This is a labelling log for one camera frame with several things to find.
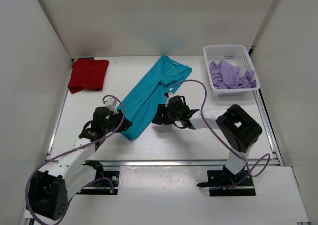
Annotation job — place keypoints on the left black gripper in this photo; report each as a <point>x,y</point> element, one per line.
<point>119,120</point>

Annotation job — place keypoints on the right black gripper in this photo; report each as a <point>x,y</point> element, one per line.
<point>163,114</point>

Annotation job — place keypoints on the teal t-shirt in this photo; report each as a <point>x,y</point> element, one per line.
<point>141,103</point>

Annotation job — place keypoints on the red t-shirt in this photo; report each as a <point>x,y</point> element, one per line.
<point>87,74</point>

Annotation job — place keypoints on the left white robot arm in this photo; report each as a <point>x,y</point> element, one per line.
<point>51,187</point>

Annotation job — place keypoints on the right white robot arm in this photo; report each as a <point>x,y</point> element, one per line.
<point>238,127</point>

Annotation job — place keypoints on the lavender t-shirt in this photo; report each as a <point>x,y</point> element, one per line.
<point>226,76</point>

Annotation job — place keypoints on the white plastic basket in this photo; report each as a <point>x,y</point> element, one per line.
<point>237,55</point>

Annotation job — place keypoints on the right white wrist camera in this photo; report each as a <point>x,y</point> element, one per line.
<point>168,95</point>

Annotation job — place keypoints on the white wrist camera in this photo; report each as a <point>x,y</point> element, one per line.
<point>168,95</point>
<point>110,103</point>

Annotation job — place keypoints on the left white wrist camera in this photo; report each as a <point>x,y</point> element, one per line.
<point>110,103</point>

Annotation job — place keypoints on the aluminium front rail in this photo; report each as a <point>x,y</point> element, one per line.
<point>163,163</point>

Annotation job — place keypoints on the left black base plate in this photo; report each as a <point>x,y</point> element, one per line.
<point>108,186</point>

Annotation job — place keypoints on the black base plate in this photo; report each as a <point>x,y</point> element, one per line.
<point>108,186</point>
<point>222,185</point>

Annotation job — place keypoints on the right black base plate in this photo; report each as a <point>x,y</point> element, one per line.
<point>222,185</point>

